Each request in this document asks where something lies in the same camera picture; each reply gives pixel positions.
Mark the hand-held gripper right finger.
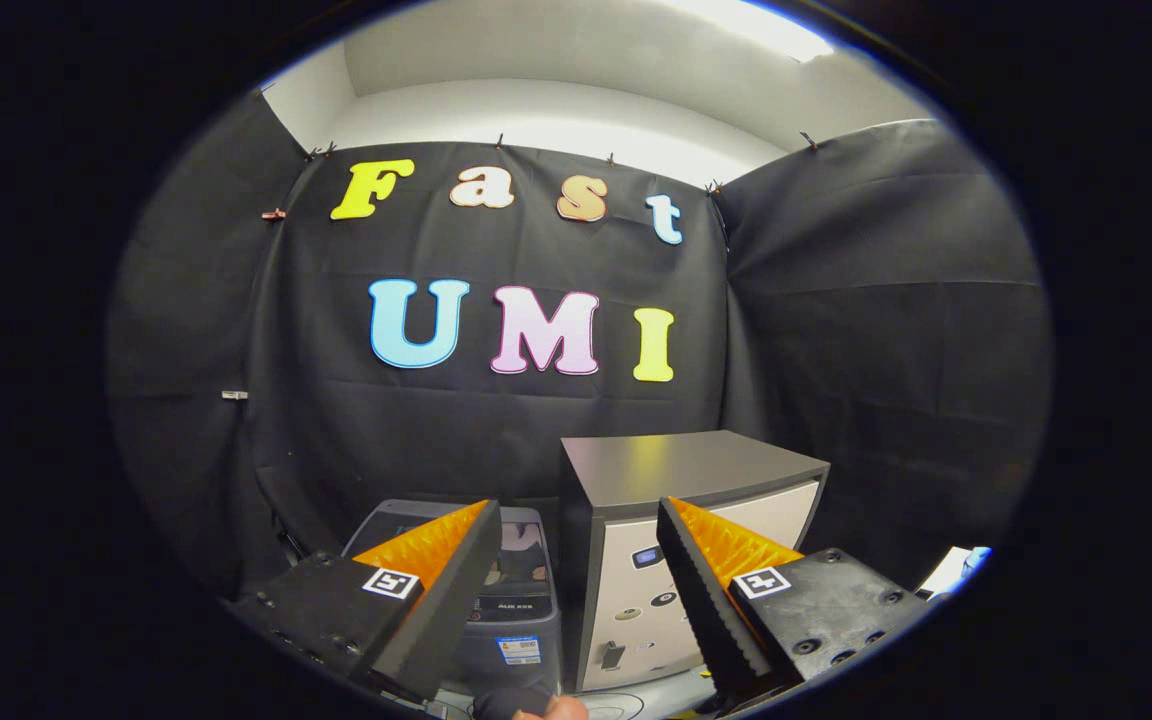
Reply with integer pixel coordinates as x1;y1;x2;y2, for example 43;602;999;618
656;497;932;701

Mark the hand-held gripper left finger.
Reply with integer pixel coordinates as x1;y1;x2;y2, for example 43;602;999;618
231;499;503;703

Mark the grey washing machine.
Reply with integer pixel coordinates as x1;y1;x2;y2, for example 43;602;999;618
341;498;565;696

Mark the grey cabinet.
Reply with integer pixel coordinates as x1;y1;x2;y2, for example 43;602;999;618
558;430;830;693

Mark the white paper sheet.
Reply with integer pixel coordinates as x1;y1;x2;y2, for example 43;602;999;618
921;545;992;601

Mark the black backdrop cloth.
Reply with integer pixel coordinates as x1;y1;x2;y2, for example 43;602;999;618
106;90;1052;601

